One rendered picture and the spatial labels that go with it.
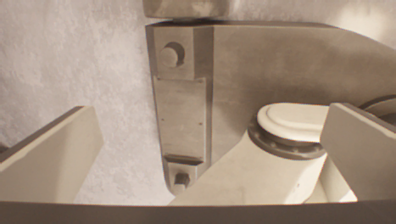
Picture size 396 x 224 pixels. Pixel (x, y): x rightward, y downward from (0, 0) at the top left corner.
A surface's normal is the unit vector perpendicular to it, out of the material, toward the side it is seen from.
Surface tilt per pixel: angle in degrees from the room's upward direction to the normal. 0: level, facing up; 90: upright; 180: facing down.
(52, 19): 0
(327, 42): 0
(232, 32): 0
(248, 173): 90
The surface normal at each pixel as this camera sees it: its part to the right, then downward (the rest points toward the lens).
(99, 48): -0.21, 0.47
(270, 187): -0.01, -0.88
